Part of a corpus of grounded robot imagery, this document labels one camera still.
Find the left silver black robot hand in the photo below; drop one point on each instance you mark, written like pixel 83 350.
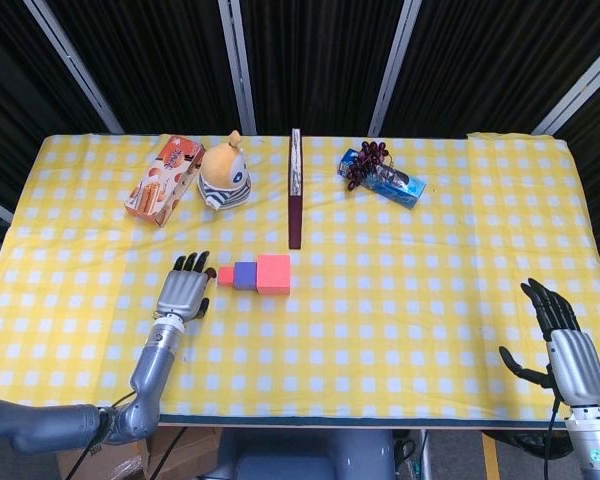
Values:
pixel 182 295

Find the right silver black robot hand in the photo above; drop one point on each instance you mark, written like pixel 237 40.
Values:
pixel 577 365

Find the small red foam cube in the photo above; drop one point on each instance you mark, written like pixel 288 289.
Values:
pixel 226 276

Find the medium purple foam cube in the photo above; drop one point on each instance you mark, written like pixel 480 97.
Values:
pixel 245 275

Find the large red foam cube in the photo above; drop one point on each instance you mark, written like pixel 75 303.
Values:
pixel 274 274

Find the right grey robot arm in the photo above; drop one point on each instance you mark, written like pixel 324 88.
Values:
pixel 595 445

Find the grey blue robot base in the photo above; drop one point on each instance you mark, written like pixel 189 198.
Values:
pixel 305 455

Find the yellow white checkered tablecloth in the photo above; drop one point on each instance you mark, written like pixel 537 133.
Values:
pixel 380 325

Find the orange snack box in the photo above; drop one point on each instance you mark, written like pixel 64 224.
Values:
pixel 160 180

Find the yellow plush toy striped shirt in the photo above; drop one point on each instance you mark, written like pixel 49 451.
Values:
pixel 222 170

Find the maroon upright book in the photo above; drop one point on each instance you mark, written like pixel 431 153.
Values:
pixel 295 220

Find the plain brown cardboard box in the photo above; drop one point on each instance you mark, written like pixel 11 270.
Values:
pixel 200 450

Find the purple grape bunch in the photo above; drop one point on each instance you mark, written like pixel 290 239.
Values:
pixel 365 160

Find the blue cookie box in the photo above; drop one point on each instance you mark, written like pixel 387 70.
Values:
pixel 400 190

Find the black pleated curtain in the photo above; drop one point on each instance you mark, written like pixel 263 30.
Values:
pixel 320 60

